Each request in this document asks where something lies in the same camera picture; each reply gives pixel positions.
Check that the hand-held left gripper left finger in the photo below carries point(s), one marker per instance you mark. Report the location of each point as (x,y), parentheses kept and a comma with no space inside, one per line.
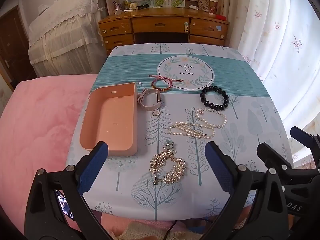
(93,165)

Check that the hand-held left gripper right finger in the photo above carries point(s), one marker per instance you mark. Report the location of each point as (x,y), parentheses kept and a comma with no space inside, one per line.
(220,165)

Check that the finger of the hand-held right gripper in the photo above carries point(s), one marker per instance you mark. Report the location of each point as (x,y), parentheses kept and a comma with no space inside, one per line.
(271,155)
(301,137)

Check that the pink plastic storage box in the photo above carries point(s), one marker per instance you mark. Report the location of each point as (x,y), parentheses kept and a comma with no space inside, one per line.
(110,120)

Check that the pale green flower hair clip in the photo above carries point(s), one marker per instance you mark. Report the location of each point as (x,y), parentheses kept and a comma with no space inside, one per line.
(170,144)

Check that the gold rhinestone hair comb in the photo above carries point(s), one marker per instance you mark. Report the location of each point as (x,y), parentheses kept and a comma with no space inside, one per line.
(158,161)

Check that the pink smart band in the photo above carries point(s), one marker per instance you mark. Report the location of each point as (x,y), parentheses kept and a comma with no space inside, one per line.
(157,98)

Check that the pink blanket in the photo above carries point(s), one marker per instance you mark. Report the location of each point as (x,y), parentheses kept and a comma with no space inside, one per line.
(37,130)

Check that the white leaf print curtain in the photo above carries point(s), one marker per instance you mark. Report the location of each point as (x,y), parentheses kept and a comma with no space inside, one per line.
(275,55)

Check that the tree print tablecloth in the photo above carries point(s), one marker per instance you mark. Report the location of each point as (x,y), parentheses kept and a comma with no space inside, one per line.
(140,60)

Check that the lace covered cabinet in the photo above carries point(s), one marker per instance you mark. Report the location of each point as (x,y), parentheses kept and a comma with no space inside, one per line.
(65,30)

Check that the red box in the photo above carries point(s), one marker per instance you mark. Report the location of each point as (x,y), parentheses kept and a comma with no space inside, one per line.
(221,17)

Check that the brown wooden door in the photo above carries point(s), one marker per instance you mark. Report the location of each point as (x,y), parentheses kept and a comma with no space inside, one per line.
(12,42)

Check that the wooden desk with drawers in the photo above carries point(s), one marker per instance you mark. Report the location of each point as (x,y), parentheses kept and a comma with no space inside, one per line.
(160,25)

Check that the patterned paper cup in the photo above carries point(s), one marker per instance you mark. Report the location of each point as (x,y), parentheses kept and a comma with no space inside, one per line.
(212,7)

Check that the white tube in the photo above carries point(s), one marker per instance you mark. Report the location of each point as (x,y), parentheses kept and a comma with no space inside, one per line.
(193,7)

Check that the patterned storage box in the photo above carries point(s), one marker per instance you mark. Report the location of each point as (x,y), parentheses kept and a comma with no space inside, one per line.
(203,3)

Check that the cream mug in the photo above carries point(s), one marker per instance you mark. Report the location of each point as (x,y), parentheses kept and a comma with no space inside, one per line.
(133,5)

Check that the black tube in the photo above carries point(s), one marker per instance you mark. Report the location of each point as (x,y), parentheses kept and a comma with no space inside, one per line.
(143,6)

